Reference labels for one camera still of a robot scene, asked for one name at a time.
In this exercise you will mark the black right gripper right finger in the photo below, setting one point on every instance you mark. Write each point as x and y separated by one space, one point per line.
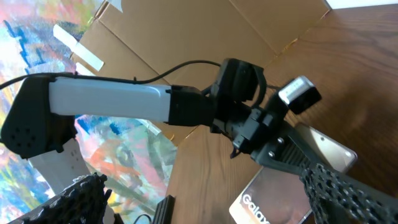
336 198

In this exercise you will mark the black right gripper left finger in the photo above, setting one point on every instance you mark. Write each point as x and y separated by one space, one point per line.
84 201

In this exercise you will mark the brown cardboard box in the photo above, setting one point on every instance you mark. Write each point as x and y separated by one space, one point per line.
184 40

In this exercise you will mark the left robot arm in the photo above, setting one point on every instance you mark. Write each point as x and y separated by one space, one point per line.
40 126

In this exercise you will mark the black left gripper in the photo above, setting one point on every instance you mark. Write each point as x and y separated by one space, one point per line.
248 128

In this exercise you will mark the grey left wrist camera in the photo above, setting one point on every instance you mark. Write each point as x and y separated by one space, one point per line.
299 94

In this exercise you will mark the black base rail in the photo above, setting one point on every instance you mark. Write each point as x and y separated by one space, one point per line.
164 211

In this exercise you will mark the colourful abstract painting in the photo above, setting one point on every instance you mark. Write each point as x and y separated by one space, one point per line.
133 153

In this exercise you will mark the Galaxy S25 Ultra smartphone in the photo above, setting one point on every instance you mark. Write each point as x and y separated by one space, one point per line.
273 196

